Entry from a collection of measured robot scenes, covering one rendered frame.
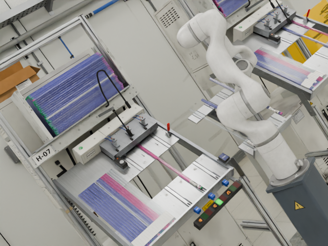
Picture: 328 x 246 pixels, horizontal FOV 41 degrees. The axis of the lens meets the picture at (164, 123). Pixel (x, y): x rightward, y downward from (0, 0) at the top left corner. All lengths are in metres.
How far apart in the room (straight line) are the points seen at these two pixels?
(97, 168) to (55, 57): 1.89
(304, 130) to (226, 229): 0.93
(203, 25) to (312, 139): 1.54
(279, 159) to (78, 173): 1.15
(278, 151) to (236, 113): 0.23
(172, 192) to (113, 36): 2.44
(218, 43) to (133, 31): 2.69
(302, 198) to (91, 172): 1.16
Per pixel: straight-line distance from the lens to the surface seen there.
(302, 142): 3.14
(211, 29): 1.91
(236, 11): 3.27
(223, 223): 2.70
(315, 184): 1.95
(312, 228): 2.01
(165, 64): 4.56
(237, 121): 1.83
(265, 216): 2.50
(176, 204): 2.25
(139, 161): 2.46
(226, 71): 1.85
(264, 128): 1.84
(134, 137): 2.51
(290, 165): 1.90
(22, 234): 3.95
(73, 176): 2.49
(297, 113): 3.15
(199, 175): 2.35
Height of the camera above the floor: 1.43
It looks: 8 degrees down
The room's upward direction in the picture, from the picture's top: 35 degrees counter-clockwise
